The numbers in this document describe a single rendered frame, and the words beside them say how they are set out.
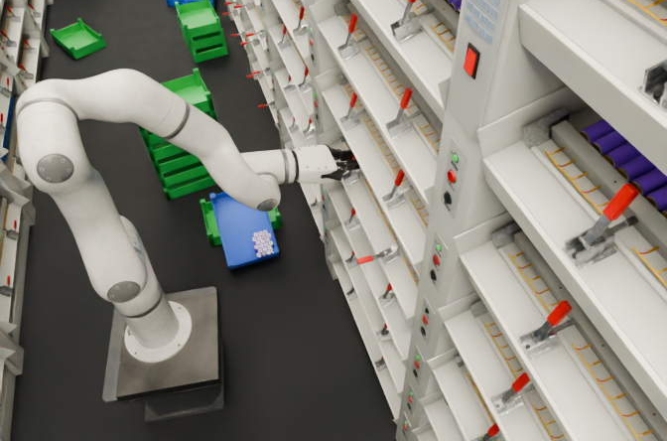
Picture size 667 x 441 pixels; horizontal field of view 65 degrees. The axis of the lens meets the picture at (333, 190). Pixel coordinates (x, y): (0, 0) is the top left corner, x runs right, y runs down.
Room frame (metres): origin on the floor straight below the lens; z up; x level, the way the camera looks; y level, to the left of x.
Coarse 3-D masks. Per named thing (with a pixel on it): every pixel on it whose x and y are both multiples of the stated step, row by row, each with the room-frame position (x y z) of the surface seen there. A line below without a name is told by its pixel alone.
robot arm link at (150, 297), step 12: (120, 216) 0.85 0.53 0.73; (132, 228) 0.82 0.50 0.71; (132, 240) 0.77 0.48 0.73; (144, 252) 0.82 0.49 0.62; (144, 288) 0.73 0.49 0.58; (156, 288) 0.75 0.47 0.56; (132, 300) 0.70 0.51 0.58; (144, 300) 0.71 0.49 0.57; (156, 300) 0.73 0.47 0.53; (120, 312) 0.70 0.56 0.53; (132, 312) 0.69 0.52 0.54; (144, 312) 0.70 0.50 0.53
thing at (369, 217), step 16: (336, 128) 1.12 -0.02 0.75; (336, 144) 1.11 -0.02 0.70; (336, 160) 1.05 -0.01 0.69; (352, 192) 0.93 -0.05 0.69; (368, 208) 0.86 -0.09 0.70; (368, 224) 0.81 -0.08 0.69; (384, 224) 0.80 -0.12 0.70; (384, 240) 0.76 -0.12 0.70; (400, 256) 0.70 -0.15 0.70; (400, 272) 0.66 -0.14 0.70; (416, 272) 0.66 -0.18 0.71; (400, 288) 0.63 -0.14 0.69; (416, 288) 0.62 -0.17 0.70; (400, 304) 0.59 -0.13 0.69
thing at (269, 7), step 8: (264, 0) 1.79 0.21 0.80; (264, 8) 1.80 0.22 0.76; (272, 8) 1.79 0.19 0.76; (264, 16) 1.82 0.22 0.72; (264, 24) 1.85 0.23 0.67; (264, 32) 1.87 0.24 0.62; (272, 40) 1.79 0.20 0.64; (272, 48) 1.79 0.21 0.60; (272, 56) 1.79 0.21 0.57; (280, 56) 1.79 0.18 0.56; (280, 88) 1.79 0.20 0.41; (280, 96) 1.79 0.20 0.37; (280, 112) 1.79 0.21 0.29; (280, 120) 1.80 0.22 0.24
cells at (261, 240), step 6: (258, 234) 1.27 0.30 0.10; (264, 234) 1.27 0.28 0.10; (270, 234) 1.27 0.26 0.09; (252, 240) 1.25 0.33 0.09; (258, 240) 1.25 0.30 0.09; (264, 240) 1.25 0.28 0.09; (258, 246) 1.23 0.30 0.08; (264, 246) 1.24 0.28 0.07; (270, 246) 1.23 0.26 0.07; (258, 252) 1.21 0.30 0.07; (264, 252) 1.21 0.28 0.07; (270, 252) 1.21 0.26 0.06
